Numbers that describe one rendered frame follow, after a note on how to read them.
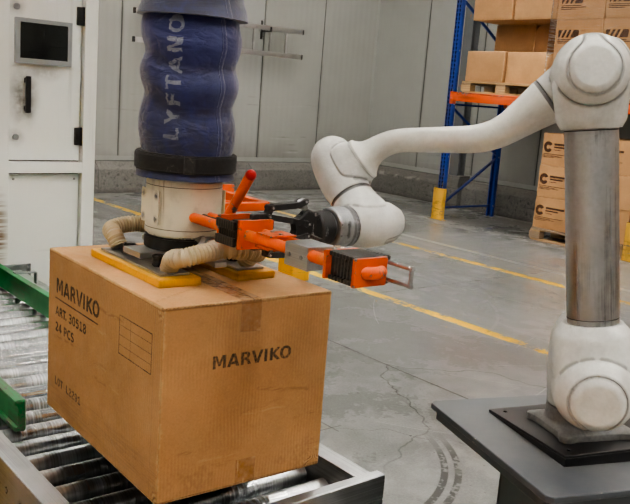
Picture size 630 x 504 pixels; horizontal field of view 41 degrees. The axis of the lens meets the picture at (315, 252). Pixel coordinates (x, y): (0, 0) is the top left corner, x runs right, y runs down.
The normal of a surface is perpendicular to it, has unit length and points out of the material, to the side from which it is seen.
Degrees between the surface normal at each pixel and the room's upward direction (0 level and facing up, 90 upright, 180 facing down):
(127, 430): 90
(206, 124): 75
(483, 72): 92
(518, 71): 92
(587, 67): 82
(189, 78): 70
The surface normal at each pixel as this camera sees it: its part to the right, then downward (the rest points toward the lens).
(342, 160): -0.32, -0.28
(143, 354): -0.79, 0.05
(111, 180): 0.62, 0.19
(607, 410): -0.24, 0.23
